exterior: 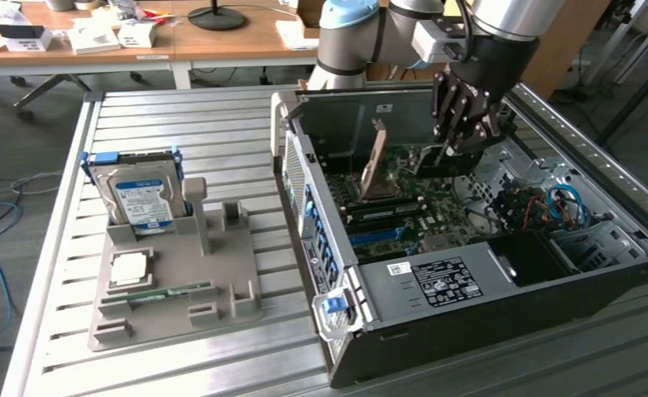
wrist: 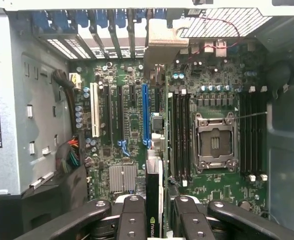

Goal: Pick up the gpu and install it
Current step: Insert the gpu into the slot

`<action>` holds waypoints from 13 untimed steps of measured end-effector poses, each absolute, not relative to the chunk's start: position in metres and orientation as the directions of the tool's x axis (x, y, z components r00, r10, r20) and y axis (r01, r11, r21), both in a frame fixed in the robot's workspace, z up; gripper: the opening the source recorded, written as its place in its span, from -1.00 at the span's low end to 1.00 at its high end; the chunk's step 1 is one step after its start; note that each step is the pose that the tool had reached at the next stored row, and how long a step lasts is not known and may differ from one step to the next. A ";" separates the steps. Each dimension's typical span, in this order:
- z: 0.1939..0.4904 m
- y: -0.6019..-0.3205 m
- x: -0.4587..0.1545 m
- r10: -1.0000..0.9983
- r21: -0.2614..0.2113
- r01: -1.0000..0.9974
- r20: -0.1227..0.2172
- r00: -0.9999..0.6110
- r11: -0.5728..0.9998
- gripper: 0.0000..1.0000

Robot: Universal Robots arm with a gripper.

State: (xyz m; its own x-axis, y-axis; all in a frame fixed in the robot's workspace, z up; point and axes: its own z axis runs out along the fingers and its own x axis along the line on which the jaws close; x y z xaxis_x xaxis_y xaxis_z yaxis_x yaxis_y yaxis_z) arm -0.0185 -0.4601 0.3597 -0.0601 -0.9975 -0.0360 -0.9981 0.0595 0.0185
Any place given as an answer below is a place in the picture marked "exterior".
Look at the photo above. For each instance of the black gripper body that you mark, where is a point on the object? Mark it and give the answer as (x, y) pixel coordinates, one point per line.
(495, 62)

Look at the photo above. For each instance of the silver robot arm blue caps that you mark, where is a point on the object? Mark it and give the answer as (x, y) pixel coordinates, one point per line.
(346, 45)

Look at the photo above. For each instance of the CPU socket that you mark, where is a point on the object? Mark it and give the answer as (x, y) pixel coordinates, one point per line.
(399, 194)

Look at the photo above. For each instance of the green motherboard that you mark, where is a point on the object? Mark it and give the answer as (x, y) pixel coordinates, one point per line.
(446, 211)

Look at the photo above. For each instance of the white booklet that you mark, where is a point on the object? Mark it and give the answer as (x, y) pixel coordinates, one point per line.
(296, 37)

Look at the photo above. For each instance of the blue expansion slot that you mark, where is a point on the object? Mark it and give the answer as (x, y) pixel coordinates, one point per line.
(376, 236)

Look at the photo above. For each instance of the black plastic shroud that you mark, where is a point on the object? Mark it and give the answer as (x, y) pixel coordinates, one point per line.
(529, 256)

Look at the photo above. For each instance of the grey disk bay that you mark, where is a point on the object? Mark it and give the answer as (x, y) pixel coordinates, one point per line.
(606, 244)

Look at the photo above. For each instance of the wooden desk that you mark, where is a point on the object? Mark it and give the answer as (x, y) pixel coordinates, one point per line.
(219, 45)

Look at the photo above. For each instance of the black lamp base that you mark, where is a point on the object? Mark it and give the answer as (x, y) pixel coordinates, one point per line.
(216, 20)

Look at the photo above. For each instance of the grey power supply unit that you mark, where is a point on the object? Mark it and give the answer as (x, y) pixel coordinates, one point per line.
(390, 297)

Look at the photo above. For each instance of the blue case latch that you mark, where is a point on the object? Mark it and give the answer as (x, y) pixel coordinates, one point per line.
(334, 304)

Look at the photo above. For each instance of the open black PC case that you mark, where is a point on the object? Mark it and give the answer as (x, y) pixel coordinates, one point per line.
(467, 343)

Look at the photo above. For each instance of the small white box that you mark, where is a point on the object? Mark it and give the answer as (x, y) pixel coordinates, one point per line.
(136, 37)

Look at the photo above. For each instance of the grey parts rack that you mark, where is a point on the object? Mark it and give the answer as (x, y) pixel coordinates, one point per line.
(174, 264)

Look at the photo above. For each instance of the white box round insert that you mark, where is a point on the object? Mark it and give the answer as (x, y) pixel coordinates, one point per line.
(94, 41)

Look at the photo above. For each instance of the tape roll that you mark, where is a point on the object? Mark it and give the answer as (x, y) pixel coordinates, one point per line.
(86, 5)

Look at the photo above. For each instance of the silver CPU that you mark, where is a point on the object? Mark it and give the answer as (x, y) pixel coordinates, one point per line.
(129, 269)

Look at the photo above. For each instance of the green RAM stick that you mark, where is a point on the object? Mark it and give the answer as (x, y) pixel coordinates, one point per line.
(153, 294)

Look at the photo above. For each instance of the grey cup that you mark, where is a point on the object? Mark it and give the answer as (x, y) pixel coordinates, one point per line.
(61, 4)

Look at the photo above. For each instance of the white box black lid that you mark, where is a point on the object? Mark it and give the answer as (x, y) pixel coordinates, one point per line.
(26, 43)

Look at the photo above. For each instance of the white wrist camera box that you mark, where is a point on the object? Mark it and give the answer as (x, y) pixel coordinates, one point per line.
(434, 41)

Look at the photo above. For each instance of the hard disk with blue bracket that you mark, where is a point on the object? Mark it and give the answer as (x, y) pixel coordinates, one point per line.
(136, 198)

